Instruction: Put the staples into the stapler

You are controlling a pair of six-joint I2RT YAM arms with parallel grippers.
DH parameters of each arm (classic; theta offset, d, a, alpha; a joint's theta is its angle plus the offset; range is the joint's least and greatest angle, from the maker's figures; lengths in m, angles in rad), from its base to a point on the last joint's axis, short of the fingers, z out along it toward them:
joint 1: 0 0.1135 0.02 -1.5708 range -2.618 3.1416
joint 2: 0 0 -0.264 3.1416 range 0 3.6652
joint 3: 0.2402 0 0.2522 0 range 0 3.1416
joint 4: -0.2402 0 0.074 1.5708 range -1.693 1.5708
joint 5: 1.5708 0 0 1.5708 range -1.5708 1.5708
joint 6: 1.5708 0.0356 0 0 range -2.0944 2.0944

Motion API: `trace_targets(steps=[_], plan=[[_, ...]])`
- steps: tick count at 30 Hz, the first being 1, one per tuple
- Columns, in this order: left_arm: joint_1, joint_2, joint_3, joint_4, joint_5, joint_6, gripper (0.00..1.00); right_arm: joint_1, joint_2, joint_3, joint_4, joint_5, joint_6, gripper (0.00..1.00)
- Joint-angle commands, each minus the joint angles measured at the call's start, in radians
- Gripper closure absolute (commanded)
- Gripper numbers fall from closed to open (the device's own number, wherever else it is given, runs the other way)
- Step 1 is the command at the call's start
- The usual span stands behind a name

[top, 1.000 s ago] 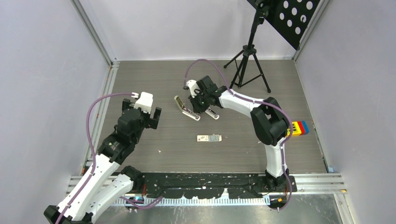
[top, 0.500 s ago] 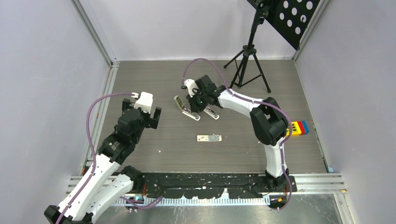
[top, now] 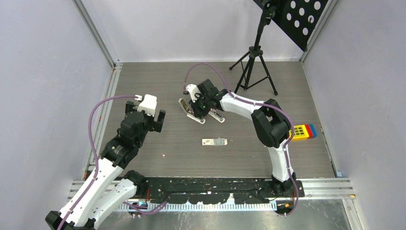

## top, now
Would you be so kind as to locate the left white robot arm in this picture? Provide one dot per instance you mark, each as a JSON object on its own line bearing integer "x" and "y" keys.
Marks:
{"x": 92, "y": 204}

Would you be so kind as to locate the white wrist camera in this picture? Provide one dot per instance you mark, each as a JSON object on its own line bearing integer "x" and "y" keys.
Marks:
{"x": 193, "y": 91}
{"x": 148, "y": 104}

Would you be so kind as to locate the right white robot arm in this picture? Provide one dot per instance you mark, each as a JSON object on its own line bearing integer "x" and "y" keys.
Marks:
{"x": 272, "y": 126}

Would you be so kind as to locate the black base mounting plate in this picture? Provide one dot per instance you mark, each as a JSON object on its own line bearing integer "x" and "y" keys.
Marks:
{"x": 210, "y": 191}

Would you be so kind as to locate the black perforated panel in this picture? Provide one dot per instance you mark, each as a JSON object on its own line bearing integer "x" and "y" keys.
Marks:
{"x": 296, "y": 18}

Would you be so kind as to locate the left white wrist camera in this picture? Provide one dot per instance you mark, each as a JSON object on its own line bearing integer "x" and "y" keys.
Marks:
{"x": 148, "y": 104}

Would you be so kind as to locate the black tripod stand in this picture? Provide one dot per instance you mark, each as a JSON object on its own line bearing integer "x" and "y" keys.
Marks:
{"x": 253, "y": 54}

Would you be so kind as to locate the aluminium frame rail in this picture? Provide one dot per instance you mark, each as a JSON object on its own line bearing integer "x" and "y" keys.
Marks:
{"x": 88, "y": 20}

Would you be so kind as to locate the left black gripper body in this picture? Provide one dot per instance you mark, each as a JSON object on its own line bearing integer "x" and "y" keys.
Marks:
{"x": 148, "y": 122}

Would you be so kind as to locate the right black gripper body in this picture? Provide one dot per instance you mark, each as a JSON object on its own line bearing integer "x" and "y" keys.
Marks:
{"x": 201, "y": 99}

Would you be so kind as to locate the colourful block toy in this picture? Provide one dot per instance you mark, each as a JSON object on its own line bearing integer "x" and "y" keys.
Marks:
{"x": 303, "y": 132}

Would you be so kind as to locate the white staple box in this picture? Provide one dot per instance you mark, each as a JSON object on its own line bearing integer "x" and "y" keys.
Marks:
{"x": 214, "y": 142}

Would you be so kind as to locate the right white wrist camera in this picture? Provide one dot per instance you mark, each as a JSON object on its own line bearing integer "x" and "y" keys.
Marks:
{"x": 193, "y": 91}

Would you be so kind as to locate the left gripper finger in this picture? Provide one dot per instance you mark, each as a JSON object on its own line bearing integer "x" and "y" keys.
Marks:
{"x": 130, "y": 107}
{"x": 160, "y": 121}

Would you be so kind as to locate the blue white stapler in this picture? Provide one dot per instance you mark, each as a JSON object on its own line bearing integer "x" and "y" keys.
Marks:
{"x": 213, "y": 113}

